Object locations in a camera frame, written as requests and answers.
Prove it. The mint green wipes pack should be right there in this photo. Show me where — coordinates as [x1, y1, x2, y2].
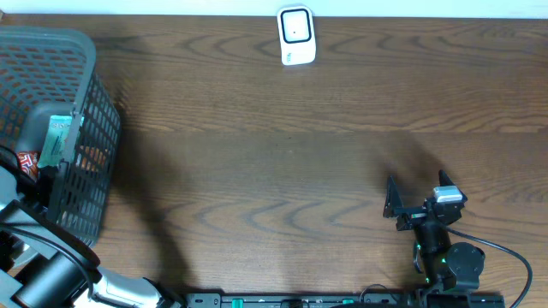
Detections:
[38, 115, 72, 169]

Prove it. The red brown chocolate bar wrapper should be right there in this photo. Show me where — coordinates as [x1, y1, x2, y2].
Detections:
[17, 151, 40, 182]

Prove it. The small orange carton box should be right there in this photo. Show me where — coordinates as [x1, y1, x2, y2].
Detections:
[76, 146, 109, 172]

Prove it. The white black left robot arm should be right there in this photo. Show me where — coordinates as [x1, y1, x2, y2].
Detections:
[1, 146, 187, 307]

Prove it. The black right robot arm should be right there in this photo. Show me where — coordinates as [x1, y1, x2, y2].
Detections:
[383, 170, 485, 292]

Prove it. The white black barcode scanner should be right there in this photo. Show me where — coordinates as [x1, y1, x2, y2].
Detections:
[277, 5, 317, 66]

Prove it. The dark grey plastic basket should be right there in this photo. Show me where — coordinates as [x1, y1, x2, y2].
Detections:
[1, 26, 121, 246]

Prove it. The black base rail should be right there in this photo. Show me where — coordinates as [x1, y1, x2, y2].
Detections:
[184, 291, 507, 308]

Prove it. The black cable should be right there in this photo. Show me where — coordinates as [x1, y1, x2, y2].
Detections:
[444, 225, 534, 308]

